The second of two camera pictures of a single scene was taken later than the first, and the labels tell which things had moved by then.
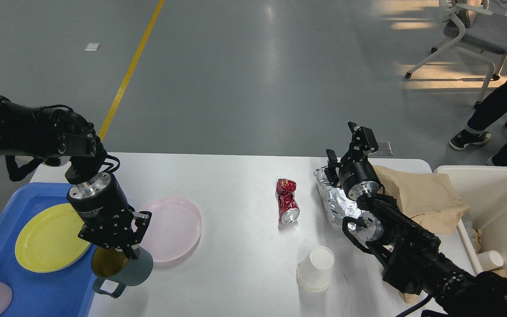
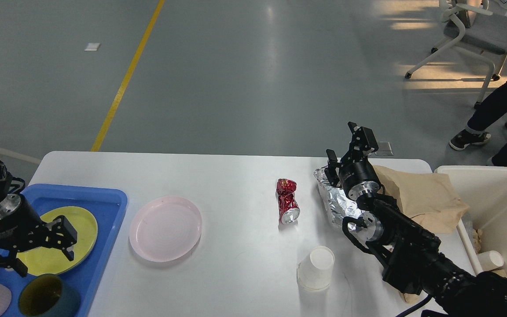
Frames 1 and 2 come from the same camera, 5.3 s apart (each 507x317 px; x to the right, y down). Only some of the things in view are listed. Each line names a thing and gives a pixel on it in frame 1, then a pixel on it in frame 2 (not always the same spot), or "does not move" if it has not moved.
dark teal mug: [135, 273] to [45, 295]
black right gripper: [358, 177] does not move
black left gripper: [108, 218] to [16, 224]
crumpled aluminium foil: [339, 205] does not move
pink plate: [174, 229] does not move
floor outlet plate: [384, 148] does not move
